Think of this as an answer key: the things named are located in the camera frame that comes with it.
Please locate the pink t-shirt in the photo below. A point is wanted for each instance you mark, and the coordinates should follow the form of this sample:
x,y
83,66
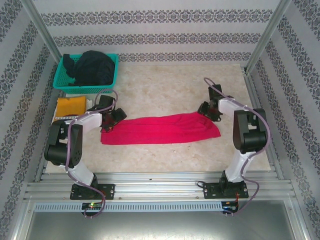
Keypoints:
x,y
160,130

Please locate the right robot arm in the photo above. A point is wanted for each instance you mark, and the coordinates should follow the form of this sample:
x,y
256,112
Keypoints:
x,y
250,135

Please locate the teal plastic basket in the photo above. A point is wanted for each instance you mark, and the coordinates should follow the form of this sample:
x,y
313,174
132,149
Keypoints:
x,y
85,88

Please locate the folded yellow printed t-shirt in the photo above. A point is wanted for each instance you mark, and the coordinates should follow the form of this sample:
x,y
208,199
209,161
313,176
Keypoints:
x,y
71,107

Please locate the black crumpled clothes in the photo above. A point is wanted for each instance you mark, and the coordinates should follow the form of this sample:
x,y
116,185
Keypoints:
x,y
95,70

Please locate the left controller circuit board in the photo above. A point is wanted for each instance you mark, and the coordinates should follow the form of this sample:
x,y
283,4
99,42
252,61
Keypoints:
x,y
92,205

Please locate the controller circuit board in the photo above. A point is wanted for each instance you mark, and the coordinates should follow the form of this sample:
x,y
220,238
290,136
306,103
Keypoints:
x,y
231,205
92,205

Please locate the right controller circuit board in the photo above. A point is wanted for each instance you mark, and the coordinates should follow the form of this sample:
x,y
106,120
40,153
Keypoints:
x,y
231,205

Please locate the grey metal sheet panel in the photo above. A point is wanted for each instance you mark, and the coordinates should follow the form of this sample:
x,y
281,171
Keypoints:
x,y
160,226

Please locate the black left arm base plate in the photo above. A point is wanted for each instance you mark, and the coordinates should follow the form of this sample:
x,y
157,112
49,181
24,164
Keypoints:
x,y
107,191

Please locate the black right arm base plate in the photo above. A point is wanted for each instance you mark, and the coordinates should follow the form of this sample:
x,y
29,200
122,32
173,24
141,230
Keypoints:
x,y
210,191

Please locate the aluminium mounting rail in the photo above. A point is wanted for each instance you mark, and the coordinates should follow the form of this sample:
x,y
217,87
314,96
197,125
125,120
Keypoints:
x,y
155,187

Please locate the aluminium frame post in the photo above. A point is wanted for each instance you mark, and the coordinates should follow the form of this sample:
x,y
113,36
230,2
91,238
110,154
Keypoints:
x,y
40,25
267,35

